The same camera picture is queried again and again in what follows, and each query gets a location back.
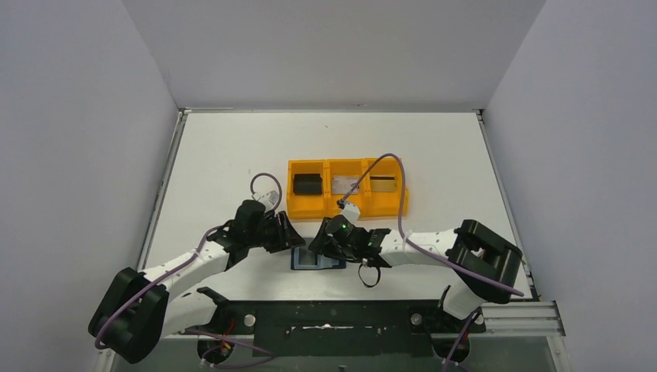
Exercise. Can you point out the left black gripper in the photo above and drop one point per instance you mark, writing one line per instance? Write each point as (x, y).
(280, 232)

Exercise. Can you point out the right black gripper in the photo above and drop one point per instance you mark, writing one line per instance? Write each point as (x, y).
(322, 245)

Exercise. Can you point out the blue card holder wallet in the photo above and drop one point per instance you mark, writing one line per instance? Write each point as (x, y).
(303, 259)

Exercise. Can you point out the black cards stack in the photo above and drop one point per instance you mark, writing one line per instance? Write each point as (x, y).
(307, 184)

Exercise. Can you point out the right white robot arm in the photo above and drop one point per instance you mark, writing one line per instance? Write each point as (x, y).
(485, 263)

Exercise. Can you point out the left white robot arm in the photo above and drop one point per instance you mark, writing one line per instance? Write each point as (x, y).
(139, 308)

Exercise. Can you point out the silver card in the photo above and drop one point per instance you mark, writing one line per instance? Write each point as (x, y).
(342, 185)

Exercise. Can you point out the orange three-compartment tray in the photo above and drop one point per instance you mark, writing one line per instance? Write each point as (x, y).
(323, 188)

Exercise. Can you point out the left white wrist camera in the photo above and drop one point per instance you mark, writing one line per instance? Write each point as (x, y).
(270, 200)

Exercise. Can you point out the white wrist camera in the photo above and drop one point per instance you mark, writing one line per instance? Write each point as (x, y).
(270, 200)
(349, 211)

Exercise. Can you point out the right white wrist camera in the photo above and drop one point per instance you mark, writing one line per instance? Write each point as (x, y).
(349, 211)

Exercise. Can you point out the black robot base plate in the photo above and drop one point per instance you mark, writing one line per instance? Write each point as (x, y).
(415, 328)

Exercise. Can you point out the aluminium frame rail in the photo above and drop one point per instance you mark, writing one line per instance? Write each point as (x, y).
(515, 319)

